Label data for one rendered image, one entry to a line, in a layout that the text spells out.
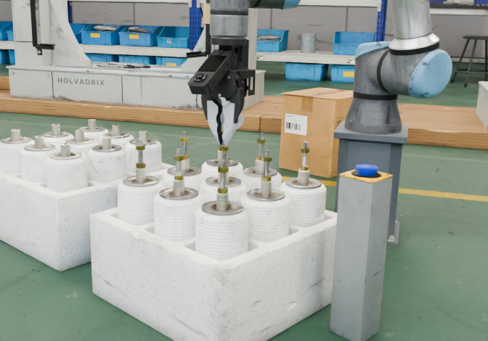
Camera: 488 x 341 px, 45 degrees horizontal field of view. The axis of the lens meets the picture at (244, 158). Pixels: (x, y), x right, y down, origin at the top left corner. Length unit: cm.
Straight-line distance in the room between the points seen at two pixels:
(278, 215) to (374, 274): 21
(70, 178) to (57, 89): 222
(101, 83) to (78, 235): 210
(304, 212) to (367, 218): 18
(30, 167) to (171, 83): 184
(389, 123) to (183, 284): 76
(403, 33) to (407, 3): 7
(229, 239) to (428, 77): 66
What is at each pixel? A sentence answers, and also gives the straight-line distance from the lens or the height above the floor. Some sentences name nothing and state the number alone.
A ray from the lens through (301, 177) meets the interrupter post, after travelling 121.
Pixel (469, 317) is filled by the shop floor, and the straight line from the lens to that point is 132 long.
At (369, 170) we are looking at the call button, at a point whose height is 33.
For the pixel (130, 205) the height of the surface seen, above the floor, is 21.
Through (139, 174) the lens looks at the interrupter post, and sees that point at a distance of 120.
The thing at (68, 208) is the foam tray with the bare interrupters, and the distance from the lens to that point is 140.
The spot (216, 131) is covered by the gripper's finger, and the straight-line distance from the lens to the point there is 118.
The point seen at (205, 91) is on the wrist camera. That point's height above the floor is 45.
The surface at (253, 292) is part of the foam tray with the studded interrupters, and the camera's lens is 105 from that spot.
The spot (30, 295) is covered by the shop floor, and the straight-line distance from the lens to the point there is 135.
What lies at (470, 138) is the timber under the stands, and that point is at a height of 5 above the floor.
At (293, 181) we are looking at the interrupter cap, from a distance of 122.
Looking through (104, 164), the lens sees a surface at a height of 22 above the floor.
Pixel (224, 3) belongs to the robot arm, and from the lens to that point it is 114.
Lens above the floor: 58
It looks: 14 degrees down
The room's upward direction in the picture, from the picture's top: 1 degrees clockwise
